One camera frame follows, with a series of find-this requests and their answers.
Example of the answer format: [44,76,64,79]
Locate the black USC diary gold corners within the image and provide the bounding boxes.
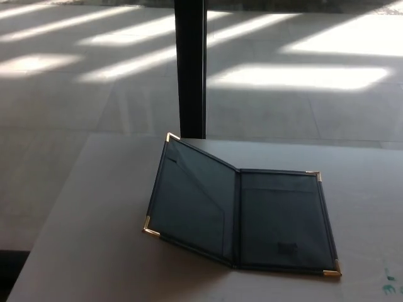
[141,131,343,278]

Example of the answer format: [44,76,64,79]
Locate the black window frame post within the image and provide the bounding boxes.
[173,0,208,140]

